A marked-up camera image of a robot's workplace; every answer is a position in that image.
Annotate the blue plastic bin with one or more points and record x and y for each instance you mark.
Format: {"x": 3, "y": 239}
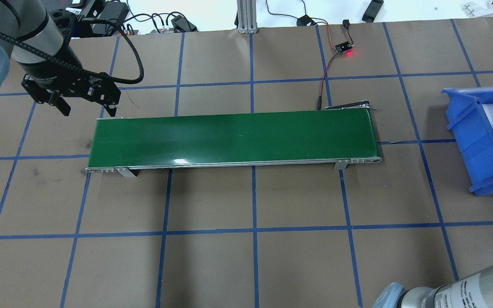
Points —
{"x": 470, "y": 118}

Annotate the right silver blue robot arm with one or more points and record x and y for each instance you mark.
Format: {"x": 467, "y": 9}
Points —
{"x": 463, "y": 197}

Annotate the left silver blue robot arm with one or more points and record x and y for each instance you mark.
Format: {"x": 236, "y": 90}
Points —
{"x": 39, "y": 41}

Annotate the small black power adapter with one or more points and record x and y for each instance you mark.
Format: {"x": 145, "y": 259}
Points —
{"x": 304, "y": 21}

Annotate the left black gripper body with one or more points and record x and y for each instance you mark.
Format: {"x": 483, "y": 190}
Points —
{"x": 46, "y": 73}

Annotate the small motor controller board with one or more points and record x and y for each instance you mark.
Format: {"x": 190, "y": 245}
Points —
{"x": 344, "y": 47}

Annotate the green conveyor belt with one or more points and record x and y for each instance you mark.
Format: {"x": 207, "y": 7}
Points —
{"x": 343, "y": 137}

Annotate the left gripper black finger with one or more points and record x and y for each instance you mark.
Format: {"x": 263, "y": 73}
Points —
{"x": 61, "y": 105}
{"x": 110, "y": 107}

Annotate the aluminium frame post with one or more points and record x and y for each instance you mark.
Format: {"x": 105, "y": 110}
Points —
{"x": 246, "y": 17}

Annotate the black power adapter brick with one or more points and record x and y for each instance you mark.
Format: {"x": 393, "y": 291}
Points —
{"x": 112, "y": 11}

